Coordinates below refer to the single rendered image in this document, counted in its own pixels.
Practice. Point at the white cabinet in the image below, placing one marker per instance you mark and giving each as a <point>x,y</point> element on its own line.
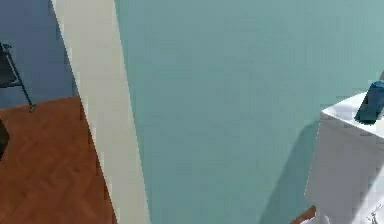
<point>346,166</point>

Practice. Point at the blue box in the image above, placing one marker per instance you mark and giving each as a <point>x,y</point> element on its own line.
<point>371,103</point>

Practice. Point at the black round object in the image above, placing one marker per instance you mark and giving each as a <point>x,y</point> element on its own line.
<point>2,138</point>

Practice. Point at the black metal chair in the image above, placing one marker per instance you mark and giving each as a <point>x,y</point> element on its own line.
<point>10,75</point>

